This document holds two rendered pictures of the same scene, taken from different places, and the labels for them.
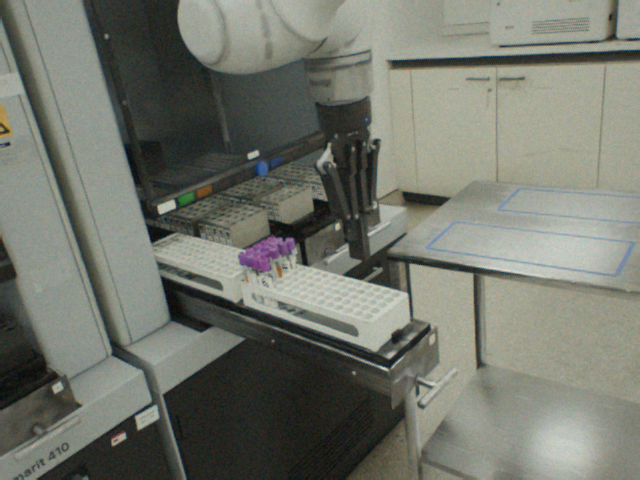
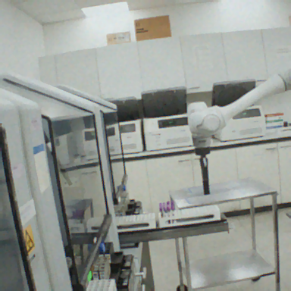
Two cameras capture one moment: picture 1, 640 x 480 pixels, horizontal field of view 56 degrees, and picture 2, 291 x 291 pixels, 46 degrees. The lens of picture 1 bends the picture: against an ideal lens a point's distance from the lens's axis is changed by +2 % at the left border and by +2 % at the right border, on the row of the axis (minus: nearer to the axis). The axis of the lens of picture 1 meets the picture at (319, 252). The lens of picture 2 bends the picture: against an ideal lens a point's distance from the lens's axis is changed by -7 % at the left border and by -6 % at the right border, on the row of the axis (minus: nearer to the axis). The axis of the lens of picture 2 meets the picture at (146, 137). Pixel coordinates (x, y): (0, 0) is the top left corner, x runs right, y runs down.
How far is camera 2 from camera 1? 131 cm
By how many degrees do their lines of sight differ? 45
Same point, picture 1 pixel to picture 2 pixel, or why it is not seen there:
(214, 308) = (146, 233)
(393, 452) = not seen: outside the picture
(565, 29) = (127, 148)
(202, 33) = (214, 124)
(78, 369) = not seen: hidden behind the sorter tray
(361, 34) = not seen: hidden behind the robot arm
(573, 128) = (138, 186)
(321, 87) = (202, 142)
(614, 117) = (152, 179)
